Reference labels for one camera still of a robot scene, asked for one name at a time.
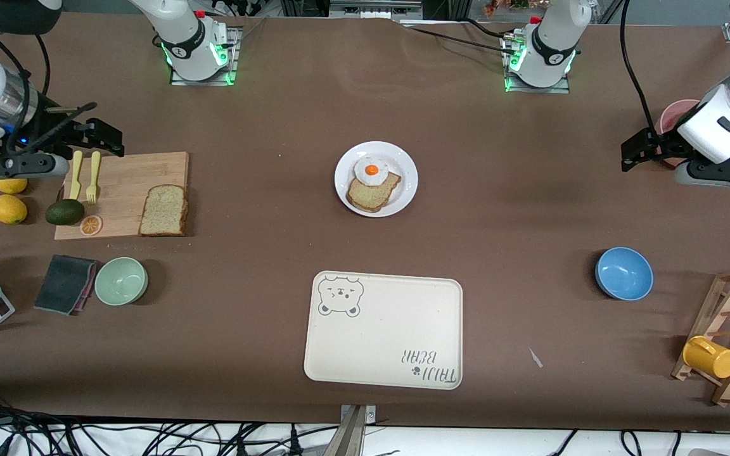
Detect seeded bread slice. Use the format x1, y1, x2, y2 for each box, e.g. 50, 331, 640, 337
139, 184, 188, 238

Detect white round plate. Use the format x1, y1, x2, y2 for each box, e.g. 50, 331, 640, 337
334, 141, 418, 218

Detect yellow plastic fork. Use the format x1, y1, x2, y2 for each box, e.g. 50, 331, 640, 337
86, 151, 102, 205

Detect pink cup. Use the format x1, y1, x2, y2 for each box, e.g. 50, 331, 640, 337
655, 99, 701, 167

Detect wooden cutting board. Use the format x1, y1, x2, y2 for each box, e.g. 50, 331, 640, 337
54, 152, 189, 240

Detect yellow plastic knife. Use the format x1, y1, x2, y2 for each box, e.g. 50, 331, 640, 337
68, 150, 84, 202

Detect dark green avocado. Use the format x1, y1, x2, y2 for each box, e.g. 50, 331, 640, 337
45, 199, 86, 226

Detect dark grey folded cloth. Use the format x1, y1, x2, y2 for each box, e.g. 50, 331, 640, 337
34, 255, 98, 316

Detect wooden peg drying rack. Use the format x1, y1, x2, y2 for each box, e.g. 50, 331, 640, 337
671, 267, 730, 407

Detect blue bowl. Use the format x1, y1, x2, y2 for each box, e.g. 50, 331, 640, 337
595, 247, 654, 301

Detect pale green bowl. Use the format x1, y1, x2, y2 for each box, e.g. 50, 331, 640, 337
94, 256, 149, 307

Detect yellow mug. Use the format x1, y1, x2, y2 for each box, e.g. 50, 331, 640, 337
682, 336, 730, 379

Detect fried egg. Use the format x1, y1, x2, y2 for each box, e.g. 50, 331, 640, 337
354, 156, 390, 187

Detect bread slice under egg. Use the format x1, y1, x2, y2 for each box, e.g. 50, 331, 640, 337
346, 171, 402, 213

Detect cream bear print tray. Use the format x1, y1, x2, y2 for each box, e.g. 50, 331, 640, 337
304, 270, 464, 390

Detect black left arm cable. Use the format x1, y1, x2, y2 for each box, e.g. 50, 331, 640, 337
618, 0, 660, 137

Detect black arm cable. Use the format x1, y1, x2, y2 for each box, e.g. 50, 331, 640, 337
0, 28, 98, 156
618, 0, 660, 137

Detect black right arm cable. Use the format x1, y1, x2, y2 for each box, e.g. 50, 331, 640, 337
0, 28, 98, 156

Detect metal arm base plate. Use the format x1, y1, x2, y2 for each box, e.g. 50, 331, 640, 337
170, 25, 240, 86
501, 32, 572, 94

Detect black cable on table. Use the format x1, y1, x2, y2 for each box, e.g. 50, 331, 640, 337
403, 19, 519, 56

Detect black floor cable tangle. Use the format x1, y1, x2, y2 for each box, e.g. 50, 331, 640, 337
0, 405, 340, 456

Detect aluminium frame behind table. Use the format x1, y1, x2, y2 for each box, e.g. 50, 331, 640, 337
279, 0, 473, 21

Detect aluminium profile with bracket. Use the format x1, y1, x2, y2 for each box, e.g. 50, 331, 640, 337
338, 404, 378, 456

